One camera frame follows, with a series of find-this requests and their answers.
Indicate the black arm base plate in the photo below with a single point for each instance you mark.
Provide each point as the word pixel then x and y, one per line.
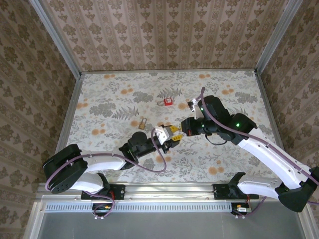
pixel 119 191
pixel 220 191

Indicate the red padlock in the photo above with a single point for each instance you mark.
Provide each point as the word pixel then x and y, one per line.
pixel 168 101

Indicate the brass padlock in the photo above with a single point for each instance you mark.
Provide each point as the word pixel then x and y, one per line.
pixel 142 126

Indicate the aluminium mounting rail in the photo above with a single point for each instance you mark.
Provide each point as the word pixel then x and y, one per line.
pixel 169 191

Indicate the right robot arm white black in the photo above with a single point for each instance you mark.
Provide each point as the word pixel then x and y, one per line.
pixel 269 156

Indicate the aluminium frame post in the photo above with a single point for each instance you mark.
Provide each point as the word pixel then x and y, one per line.
pixel 279 37
pixel 59 44

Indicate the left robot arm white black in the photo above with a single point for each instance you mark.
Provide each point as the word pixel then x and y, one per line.
pixel 104 161

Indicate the grey metal panel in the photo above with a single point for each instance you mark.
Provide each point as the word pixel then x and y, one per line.
pixel 162 226

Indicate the aluminium table edge rail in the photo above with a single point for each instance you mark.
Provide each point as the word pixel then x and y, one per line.
pixel 169 71
pixel 72 109
pixel 269 109

